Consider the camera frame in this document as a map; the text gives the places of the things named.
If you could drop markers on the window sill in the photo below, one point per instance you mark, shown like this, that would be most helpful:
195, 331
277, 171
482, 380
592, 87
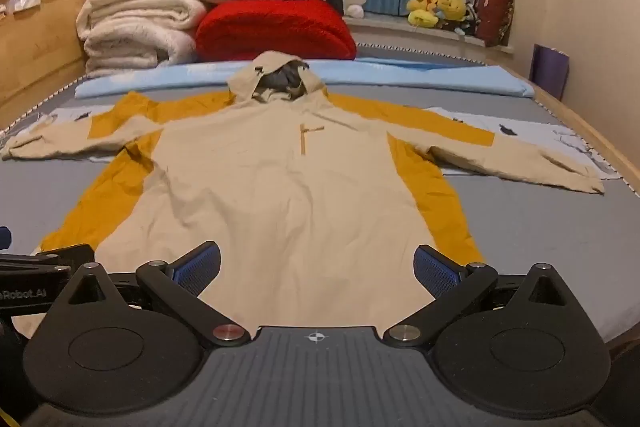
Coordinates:
415, 32

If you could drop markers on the light blue mat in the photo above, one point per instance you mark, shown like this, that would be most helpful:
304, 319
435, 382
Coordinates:
400, 74

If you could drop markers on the beige and yellow hooded jacket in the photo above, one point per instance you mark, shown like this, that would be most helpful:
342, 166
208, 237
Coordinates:
290, 187

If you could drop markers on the red folded blanket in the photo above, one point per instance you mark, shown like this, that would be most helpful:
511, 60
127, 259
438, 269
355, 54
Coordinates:
272, 27

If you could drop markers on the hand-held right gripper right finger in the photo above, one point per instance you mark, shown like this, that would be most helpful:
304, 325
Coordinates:
436, 273

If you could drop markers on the cream folded blanket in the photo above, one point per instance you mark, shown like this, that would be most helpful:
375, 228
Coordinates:
135, 32

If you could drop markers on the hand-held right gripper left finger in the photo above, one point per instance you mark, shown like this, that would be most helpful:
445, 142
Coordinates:
200, 266

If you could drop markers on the yellow plush toy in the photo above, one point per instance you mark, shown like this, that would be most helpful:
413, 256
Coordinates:
422, 7
452, 7

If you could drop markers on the wooden bed frame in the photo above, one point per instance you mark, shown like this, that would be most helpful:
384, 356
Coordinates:
45, 47

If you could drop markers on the grey printed bed sheet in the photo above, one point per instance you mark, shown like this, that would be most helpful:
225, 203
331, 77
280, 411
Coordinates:
530, 217

